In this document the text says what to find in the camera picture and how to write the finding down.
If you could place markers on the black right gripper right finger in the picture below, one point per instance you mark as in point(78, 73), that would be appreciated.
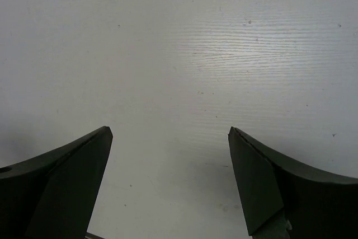
point(285, 198)

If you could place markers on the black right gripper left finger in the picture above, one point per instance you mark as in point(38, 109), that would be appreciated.
point(53, 194)

